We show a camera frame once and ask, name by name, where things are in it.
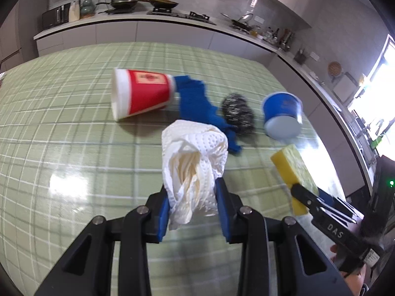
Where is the person's right hand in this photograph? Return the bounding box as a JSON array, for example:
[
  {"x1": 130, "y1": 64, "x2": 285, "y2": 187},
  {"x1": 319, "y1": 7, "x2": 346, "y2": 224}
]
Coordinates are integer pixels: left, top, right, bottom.
[{"x1": 330, "y1": 243, "x2": 370, "y2": 296}]

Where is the blue paper cup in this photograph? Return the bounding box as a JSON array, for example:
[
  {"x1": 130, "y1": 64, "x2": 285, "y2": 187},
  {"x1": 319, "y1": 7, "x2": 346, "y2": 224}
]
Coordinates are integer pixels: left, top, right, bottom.
[{"x1": 262, "y1": 92, "x2": 303, "y2": 140}]

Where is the green ceramic vase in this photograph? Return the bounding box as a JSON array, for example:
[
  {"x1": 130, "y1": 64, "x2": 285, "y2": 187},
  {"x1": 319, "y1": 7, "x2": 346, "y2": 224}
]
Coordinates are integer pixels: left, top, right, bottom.
[{"x1": 79, "y1": 0, "x2": 95, "y2": 18}]

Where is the steel wool scrubber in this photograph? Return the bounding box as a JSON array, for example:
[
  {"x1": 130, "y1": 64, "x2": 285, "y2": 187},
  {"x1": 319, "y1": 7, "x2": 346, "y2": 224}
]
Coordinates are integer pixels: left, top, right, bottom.
[{"x1": 221, "y1": 93, "x2": 256, "y2": 135}]

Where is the yellow sponge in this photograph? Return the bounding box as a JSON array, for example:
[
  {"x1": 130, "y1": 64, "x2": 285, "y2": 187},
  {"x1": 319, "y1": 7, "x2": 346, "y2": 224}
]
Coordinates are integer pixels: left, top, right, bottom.
[{"x1": 271, "y1": 144, "x2": 320, "y2": 217}]

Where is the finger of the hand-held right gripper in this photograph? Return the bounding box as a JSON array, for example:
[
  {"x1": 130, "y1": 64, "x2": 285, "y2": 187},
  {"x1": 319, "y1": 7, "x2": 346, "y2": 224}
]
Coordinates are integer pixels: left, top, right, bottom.
[
  {"x1": 317, "y1": 188, "x2": 360, "y2": 224},
  {"x1": 289, "y1": 184, "x2": 328, "y2": 220}
]

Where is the wok with lid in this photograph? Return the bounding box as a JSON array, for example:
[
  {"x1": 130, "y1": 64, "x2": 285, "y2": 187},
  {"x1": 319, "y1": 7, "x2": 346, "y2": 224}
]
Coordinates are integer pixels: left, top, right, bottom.
[{"x1": 96, "y1": 0, "x2": 140, "y2": 10}]

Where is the pan with glass lid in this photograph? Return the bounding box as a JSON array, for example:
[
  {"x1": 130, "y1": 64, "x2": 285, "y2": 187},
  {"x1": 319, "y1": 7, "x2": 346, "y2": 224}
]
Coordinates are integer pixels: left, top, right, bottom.
[{"x1": 220, "y1": 12, "x2": 254, "y2": 32}]

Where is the black gas stove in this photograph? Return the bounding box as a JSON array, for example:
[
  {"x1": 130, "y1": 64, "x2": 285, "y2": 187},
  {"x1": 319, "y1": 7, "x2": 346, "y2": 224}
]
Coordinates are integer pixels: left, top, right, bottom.
[{"x1": 147, "y1": 9, "x2": 217, "y2": 26}]

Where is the white paper towel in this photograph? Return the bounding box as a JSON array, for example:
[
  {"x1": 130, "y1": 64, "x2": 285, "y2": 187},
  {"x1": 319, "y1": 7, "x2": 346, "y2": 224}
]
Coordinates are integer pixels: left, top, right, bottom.
[{"x1": 161, "y1": 119, "x2": 229, "y2": 230}]

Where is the kitchen window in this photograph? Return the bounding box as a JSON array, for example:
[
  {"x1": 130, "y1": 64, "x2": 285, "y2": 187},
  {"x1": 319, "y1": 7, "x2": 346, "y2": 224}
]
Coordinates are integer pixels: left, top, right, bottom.
[{"x1": 349, "y1": 34, "x2": 395, "y2": 161}]

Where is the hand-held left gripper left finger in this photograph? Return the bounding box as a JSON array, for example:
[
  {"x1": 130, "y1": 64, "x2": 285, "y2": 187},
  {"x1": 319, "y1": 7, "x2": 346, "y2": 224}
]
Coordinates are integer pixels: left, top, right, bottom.
[{"x1": 34, "y1": 190, "x2": 171, "y2": 296}]

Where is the black frying pan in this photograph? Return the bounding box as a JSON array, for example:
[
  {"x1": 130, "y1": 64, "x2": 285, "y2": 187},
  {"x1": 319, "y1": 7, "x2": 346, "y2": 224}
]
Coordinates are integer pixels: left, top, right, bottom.
[{"x1": 138, "y1": 0, "x2": 179, "y2": 10}]

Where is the red paper cup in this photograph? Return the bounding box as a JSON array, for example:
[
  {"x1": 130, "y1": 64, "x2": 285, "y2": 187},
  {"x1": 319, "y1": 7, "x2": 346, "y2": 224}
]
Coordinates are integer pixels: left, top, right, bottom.
[{"x1": 112, "y1": 67, "x2": 177, "y2": 122}]

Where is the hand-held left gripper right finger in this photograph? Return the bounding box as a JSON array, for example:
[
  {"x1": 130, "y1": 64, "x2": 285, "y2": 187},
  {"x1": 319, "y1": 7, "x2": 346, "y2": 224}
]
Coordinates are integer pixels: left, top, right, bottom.
[{"x1": 215, "y1": 178, "x2": 353, "y2": 296}]

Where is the blue cloth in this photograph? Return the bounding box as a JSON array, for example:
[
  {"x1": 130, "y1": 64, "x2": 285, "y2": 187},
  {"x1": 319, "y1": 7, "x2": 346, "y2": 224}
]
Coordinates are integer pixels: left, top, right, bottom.
[{"x1": 172, "y1": 75, "x2": 243, "y2": 155}]

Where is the black countertop appliance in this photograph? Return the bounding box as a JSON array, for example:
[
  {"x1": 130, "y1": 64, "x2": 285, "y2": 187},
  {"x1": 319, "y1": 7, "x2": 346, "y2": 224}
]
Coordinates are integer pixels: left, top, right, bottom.
[{"x1": 42, "y1": 4, "x2": 70, "y2": 31}]

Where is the white jug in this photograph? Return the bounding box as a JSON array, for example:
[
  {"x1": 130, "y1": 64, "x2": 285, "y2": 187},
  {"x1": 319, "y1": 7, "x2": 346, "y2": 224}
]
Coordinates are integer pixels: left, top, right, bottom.
[{"x1": 68, "y1": 1, "x2": 80, "y2": 23}]

